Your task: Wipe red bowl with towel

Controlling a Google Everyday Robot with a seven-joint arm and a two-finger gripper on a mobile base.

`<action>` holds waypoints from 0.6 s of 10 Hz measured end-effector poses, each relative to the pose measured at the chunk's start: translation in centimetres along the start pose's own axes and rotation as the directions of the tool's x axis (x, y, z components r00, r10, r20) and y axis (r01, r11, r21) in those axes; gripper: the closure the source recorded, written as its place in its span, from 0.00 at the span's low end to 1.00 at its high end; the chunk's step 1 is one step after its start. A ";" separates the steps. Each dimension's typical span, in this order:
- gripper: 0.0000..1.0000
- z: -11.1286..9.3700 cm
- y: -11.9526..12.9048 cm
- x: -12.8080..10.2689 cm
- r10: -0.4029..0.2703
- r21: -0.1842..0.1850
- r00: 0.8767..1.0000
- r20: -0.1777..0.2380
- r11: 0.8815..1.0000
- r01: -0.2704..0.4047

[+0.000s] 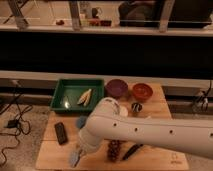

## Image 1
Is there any bunch of dark grapes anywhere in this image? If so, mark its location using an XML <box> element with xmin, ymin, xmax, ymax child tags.
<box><xmin>107</xmin><ymin>140</ymin><xmax>123</xmax><ymax>162</ymax></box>

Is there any white cup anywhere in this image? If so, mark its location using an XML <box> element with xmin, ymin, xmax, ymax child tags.
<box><xmin>119</xmin><ymin>106</ymin><xmax>128</xmax><ymax>117</ymax></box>

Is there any green plastic tray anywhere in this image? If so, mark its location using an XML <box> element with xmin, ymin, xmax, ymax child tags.
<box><xmin>50</xmin><ymin>79</ymin><xmax>104</xmax><ymax>114</ymax></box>

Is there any wooden table board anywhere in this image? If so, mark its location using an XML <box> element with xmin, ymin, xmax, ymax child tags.
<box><xmin>35</xmin><ymin>82</ymin><xmax>190</xmax><ymax>171</ymax></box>

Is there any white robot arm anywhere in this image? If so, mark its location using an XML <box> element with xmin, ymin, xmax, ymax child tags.
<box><xmin>78</xmin><ymin>97</ymin><xmax>213</xmax><ymax>159</ymax></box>

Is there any light blue towel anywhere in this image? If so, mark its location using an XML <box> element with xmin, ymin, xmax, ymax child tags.
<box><xmin>69</xmin><ymin>150</ymin><xmax>82</xmax><ymax>167</ymax></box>

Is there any purple bowl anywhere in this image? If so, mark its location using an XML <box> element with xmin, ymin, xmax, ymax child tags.
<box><xmin>105</xmin><ymin>79</ymin><xmax>128</xmax><ymax>98</ymax></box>

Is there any blue cup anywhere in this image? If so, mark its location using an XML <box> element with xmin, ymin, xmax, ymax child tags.
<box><xmin>76</xmin><ymin>116</ymin><xmax>87</xmax><ymax>129</ymax></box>

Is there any black remote control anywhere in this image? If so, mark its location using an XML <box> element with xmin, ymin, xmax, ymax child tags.
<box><xmin>54</xmin><ymin>122</ymin><xmax>68</xmax><ymax>145</ymax></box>

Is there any small black striped cup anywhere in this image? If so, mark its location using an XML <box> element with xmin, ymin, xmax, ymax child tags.
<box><xmin>131</xmin><ymin>102</ymin><xmax>143</xmax><ymax>113</ymax></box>

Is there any red bowl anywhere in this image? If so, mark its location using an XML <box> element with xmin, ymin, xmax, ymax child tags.
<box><xmin>132</xmin><ymin>83</ymin><xmax>153</xmax><ymax>102</ymax></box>

